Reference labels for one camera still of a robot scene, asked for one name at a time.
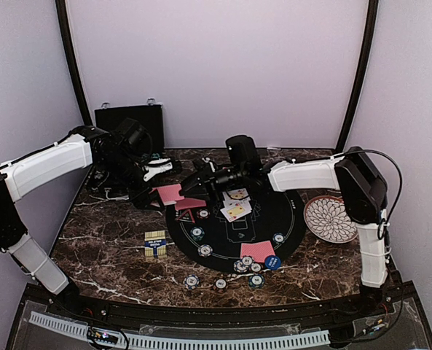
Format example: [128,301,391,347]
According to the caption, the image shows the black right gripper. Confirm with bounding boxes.
[181,162,248,203]

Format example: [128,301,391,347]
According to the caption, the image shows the red backed card deck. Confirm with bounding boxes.
[156,184,184,206]

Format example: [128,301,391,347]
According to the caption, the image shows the brown chips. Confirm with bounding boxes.
[197,209,211,219]
[249,262,262,273]

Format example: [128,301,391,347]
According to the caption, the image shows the face-up five of hearts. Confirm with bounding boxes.
[227,188,250,201]

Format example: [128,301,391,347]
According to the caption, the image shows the face-up card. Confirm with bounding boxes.
[223,198,251,210]
[220,202,252,222]

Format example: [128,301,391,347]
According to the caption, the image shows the green chips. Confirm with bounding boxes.
[190,226,205,241]
[272,233,286,244]

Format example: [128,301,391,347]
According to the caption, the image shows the red card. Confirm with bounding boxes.
[240,241,275,263]
[175,198,206,211]

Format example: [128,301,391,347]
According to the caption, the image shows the blue white chip stack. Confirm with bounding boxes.
[184,274,200,290]

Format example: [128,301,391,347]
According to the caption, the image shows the brown white chip stack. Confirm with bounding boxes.
[213,279,227,291]

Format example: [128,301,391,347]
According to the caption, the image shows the blue small blind button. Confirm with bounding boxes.
[264,255,282,271]

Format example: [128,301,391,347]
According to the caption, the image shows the green blue chip stack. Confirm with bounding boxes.
[248,274,265,289]

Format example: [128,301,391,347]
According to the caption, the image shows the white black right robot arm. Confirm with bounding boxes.
[179,147,389,316]

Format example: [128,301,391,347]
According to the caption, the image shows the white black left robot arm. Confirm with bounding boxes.
[0,120,164,318]

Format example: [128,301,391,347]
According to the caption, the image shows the blue gold card box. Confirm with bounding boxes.
[144,230,167,258]

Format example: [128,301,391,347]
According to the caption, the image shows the black poker chip case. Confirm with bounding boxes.
[86,103,165,201]

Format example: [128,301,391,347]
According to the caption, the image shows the round black poker mat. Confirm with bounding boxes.
[166,188,306,273]

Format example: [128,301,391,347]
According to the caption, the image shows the floral patterned ceramic plate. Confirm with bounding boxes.
[304,195,358,244]

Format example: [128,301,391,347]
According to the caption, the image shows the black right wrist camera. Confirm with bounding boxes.
[225,135,262,172]

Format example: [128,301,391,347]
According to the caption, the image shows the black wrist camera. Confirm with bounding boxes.
[225,135,262,172]
[114,118,153,152]

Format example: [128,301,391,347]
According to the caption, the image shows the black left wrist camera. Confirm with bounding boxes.
[114,118,153,152]

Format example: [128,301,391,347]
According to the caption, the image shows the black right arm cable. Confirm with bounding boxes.
[342,149,403,234]

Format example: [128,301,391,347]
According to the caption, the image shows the white slotted cable duct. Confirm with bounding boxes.
[28,311,331,349]

